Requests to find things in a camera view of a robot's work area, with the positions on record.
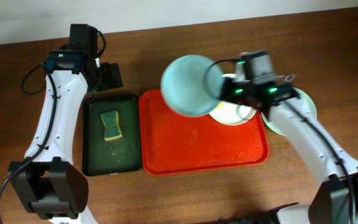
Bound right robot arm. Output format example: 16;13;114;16
219;50;358;223

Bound dark green plastic tray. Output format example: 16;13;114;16
82;94;142;176

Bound cream white plate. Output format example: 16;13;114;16
209;73;256;126

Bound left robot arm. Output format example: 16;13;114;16
0;24;123;223

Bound pale green plate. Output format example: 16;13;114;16
262;88;317;136

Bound green and yellow sponge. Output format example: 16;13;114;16
101;111;122;141

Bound light blue plate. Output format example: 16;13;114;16
160;55;224;117

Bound red plastic tray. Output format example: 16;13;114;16
139;90;269;176

